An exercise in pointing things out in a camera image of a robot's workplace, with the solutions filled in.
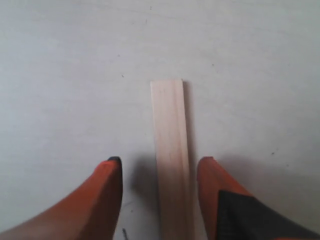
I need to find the light wooden slat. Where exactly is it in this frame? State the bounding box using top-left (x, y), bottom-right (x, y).
top-left (150, 79), bottom-right (195, 240)

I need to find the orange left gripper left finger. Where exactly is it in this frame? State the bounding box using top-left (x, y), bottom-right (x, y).
top-left (0, 156), bottom-right (123, 240)

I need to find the orange black-padded left gripper right finger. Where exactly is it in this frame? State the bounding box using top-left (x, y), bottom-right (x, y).
top-left (196, 156), bottom-right (320, 240)

